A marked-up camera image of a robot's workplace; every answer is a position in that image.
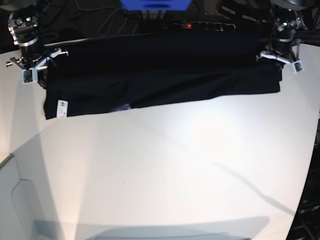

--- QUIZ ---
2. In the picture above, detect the blue box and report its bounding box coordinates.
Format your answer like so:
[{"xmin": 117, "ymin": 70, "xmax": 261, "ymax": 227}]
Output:
[{"xmin": 120, "ymin": 0, "xmax": 192, "ymax": 11}]

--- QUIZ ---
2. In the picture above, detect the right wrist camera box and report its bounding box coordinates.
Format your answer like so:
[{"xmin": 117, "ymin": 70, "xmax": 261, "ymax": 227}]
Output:
[{"xmin": 21, "ymin": 70, "xmax": 38, "ymax": 84}]

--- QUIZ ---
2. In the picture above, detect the white shirt label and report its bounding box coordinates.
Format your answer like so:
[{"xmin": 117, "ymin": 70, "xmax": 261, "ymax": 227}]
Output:
[{"xmin": 56, "ymin": 100, "xmax": 68, "ymax": 118}]

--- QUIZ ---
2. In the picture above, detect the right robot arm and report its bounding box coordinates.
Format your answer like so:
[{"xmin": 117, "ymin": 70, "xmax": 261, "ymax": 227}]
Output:
[{"xmin": 0, "ymin": 0, "xmax": 68, "ymax": 79}]

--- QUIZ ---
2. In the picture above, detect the white power strip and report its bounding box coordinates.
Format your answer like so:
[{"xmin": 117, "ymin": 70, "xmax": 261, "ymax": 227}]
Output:
[{"xmin": 162, "ymin": 21, "xmax": 237, "ymax": 34}]

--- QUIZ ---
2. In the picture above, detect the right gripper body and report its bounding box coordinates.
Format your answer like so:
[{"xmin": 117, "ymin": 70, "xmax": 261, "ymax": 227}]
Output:
[{"xmin": 5, "ymin": 48, "xmax": 69, "ymax": 75}]

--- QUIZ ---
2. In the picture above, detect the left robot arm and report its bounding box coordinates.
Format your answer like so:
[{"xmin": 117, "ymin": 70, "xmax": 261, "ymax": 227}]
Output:
[{"xmin": 256, "ymin": 0, "xmax": 320, "ymax": 74}]

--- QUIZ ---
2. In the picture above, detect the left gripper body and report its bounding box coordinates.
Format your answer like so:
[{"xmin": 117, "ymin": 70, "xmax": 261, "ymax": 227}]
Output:
[{"xmin": 256, "ymin": 46, "xmax": 300, "ymax": 65}]

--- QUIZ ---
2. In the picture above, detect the black T-shirt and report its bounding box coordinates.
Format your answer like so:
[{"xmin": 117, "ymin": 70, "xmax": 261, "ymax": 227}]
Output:
[{"xmin": 43, "ymin": 32, "xmax": 283, "ymax": 120}]

